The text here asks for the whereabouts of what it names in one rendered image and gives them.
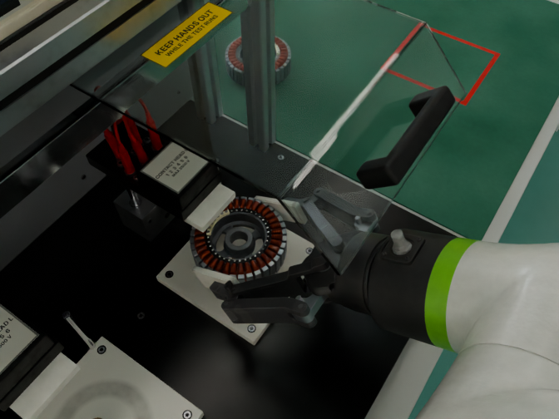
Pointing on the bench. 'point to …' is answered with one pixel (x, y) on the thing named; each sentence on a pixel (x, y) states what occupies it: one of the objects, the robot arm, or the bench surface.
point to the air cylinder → (142, 216)
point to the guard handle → (418, 106)
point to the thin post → (79, 330)
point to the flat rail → (52, 151)
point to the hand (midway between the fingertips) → (241, 241)
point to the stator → (200, 251)
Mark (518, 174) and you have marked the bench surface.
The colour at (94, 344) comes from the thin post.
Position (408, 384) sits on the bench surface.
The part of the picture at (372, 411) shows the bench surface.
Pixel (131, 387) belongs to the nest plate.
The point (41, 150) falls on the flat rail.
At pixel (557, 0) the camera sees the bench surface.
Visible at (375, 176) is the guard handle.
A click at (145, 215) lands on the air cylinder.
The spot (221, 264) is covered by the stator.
